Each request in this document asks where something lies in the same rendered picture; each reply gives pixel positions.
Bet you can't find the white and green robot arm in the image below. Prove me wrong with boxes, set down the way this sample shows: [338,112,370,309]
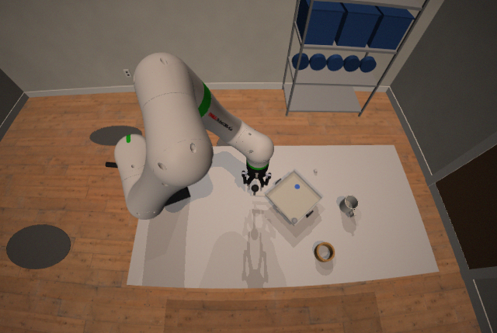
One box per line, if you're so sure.
[106,52,274,220]

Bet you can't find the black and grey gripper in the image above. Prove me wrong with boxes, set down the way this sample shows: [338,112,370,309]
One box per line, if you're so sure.
[242,171,271,191]

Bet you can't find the grey mug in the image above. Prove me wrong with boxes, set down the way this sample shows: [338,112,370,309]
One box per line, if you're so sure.
[339,195,359,217]

